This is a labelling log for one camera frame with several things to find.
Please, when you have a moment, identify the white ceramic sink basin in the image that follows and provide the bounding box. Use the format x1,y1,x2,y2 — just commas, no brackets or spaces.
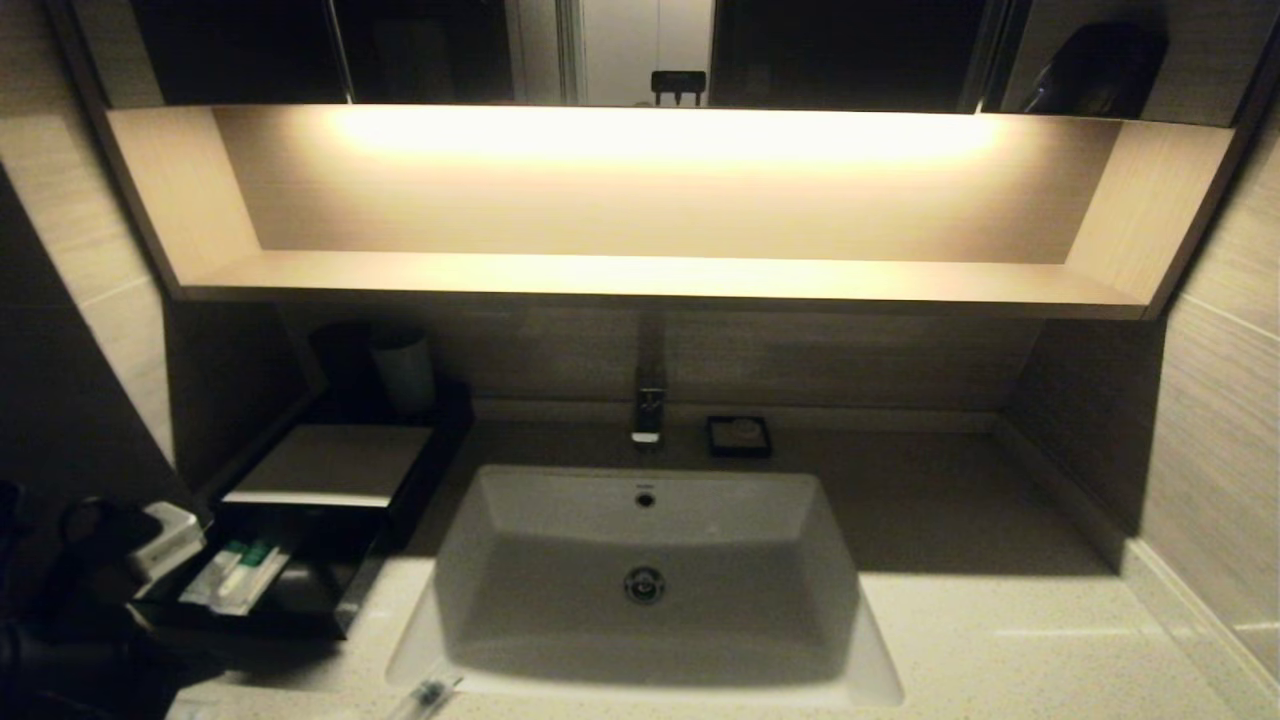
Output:
388,465,904,707

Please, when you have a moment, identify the small black bracket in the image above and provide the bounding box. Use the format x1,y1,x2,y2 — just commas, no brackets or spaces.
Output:
651,70,707,107

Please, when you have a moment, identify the mirror cabinet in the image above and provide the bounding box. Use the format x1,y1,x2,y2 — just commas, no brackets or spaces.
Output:
50,0,1280,127

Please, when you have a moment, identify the white green toiletry packet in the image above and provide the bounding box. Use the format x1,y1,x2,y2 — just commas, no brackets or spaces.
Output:
180,538,292,615

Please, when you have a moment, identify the black soap dish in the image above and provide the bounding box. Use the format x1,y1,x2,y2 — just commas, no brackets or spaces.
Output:
706,415,773,460

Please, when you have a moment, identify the chrome faucet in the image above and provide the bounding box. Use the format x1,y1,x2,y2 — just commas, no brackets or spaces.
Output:
630,310,669,447

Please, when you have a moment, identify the black cup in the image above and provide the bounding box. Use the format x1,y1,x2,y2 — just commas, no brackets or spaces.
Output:
308,320,381,401

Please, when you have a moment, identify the wooden wall niche shelf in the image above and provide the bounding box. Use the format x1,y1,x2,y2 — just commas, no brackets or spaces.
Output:
105,103,1239,321

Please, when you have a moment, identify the white cup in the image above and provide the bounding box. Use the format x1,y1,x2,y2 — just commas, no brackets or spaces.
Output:
368,328,438,416

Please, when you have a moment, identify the clear toothbrush packet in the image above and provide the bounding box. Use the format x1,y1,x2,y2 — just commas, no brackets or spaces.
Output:
385,675,466,720

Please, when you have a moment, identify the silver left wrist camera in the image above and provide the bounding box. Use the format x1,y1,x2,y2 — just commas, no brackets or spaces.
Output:
130,500,207,584

